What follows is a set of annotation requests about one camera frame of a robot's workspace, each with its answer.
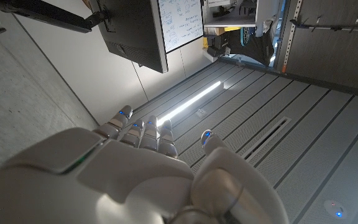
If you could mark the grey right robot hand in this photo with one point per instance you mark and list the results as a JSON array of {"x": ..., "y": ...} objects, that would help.
[{"x": 120, "y": 174}]

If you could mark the linear ceiling light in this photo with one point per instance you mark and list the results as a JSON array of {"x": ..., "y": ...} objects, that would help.
[{"x": 191, "y": 101}]

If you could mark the black computer monitor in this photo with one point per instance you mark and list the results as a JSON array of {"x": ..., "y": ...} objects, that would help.
[{"x": 132, "y": 31}]

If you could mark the ceiling air vent slot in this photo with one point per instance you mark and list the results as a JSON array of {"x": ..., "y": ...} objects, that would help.
[{"x": 267, "y": 138}]

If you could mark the whiteboard with writing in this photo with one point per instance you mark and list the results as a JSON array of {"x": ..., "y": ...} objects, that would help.
[{"x": 182, "y": 21}]

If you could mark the black fabric cover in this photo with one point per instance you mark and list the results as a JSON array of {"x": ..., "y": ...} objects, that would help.
[{"x": 255, "y": 46}]

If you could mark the white shelf cabinet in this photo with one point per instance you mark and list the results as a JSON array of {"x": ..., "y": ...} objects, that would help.
[{"x": 228, "y": 20}]

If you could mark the round ceiling sensor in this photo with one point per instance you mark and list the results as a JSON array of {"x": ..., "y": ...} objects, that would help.
[{"x": 336, "y": 210}]

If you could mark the white perforated rail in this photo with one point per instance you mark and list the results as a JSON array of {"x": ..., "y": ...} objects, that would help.
[{"x": 291, "y": 34}]

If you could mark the wall hook rail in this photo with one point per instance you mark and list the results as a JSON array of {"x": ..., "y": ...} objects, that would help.
[{"x": 334, "y": 28}]

